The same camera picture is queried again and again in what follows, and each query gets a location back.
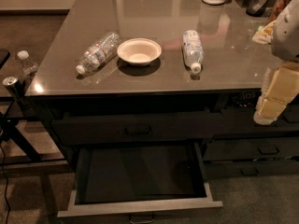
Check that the snack bag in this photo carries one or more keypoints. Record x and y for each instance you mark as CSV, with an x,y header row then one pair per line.
x,y
264,33

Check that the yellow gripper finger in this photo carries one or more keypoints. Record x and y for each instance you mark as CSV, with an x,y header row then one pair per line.
x,y
278,89

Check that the right bottom drawer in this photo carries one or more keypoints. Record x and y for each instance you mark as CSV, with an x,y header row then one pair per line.
x,y
251,168

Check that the dark side table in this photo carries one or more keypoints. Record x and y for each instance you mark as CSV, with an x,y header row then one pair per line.
x,y
32,149

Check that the open middle drawer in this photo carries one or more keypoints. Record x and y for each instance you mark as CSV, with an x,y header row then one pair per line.
x,y
139,184

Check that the red label plastic bottle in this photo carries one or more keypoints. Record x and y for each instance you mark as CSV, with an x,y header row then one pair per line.
x,y
98,53

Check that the right middle drawer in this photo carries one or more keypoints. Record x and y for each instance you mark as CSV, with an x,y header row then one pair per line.
x,y
252,149

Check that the small clear bottle white cap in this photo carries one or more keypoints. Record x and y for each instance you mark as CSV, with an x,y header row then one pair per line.
x,y
29,67

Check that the right top drawer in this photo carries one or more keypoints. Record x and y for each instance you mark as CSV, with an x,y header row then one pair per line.
x,y
245,113

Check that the glass snack jar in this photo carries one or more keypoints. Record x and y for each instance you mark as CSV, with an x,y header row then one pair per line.
x,y
277,8

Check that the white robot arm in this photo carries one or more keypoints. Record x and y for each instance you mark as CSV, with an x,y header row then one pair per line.
x,y
285,37

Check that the white paper bowl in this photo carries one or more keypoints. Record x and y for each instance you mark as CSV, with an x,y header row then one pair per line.
x,y
139,51

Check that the closed top drawer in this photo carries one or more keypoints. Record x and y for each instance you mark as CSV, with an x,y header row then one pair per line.
x,y
136,127

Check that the blue label plastic bottle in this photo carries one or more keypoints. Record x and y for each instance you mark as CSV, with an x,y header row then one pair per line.
x,y
192,51

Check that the silver metal can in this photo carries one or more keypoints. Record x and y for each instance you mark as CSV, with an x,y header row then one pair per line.
x,y
14,87

